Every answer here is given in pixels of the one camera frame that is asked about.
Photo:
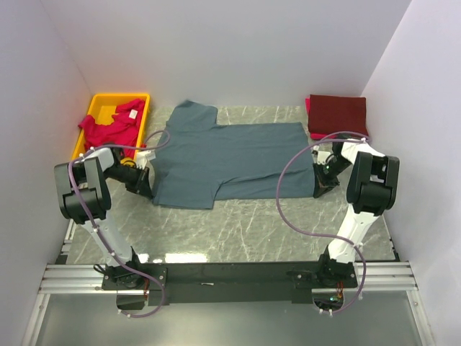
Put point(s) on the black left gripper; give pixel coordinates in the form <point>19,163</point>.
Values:
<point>142,186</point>

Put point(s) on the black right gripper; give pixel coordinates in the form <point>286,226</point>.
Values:
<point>323,184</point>

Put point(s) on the blue-grey t shirt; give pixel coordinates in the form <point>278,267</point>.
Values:
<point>204,161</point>

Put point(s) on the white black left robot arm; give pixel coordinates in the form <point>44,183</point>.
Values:
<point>84,198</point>

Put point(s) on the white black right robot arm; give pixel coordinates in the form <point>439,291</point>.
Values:
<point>371,190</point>

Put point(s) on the crumpled red t shirt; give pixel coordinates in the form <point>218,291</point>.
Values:
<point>108,129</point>

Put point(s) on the folded maroon t shirt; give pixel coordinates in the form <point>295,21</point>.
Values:
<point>338,115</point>

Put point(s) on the yellow plastic bin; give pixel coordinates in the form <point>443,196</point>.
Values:
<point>97,108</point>

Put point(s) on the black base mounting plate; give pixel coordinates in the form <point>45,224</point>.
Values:
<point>247,281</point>

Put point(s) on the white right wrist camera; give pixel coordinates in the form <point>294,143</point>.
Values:
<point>317,153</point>

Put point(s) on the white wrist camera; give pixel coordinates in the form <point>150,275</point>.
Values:
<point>317,153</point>
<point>143,158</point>

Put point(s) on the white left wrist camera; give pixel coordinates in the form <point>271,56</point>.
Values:
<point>143,158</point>

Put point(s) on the aluminium extrusion rail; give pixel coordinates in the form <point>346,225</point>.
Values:
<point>82,279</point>

